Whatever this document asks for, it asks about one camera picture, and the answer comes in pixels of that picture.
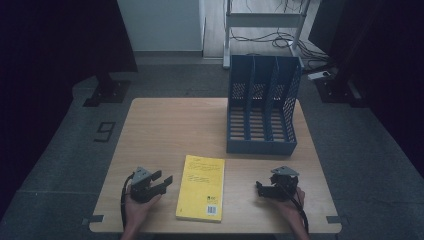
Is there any person's left hand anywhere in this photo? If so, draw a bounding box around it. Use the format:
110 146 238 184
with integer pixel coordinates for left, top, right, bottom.
123 184 163 232

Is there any white power strip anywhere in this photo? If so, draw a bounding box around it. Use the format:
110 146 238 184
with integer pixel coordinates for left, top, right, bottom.
306 70 332 82

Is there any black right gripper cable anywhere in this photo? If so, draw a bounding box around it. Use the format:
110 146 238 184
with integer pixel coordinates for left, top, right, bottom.
281 186 310 234

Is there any dark curtain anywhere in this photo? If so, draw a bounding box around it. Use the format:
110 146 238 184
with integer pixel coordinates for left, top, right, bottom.
308 0 424 179
0 0 139 218

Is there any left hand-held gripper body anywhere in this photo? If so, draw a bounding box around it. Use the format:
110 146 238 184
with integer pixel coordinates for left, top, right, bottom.
129 165 168 205

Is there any person's right hand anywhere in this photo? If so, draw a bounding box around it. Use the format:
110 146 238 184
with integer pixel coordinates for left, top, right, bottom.
270 186 307 228

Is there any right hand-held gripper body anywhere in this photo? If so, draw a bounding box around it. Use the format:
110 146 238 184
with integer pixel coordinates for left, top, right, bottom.
265 165 300 203

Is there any bundle of black floor cables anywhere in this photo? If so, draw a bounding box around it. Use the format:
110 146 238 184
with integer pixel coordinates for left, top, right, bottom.
229 28 331 64

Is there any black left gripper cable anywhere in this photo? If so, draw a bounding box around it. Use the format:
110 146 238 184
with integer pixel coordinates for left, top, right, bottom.
120 172 136 231

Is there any white metal stand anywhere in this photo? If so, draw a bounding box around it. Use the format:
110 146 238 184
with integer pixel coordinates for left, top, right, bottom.
222 0 313 70

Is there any yellow book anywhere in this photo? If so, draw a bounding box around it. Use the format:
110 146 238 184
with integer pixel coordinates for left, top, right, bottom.
175 154 226 224

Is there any white board panel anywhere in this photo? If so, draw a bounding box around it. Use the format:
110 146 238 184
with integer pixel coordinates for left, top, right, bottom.
116 0 206 53

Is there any blue file rack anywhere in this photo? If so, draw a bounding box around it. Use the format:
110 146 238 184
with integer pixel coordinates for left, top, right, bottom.
226 54 304 157

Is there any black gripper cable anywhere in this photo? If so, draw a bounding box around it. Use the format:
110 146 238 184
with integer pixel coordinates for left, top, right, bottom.
120 172 136 231
281 186 310 234

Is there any black stand base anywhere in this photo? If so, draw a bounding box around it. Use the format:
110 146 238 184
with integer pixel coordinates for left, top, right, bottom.
82 73 132 108
314 67 368 108

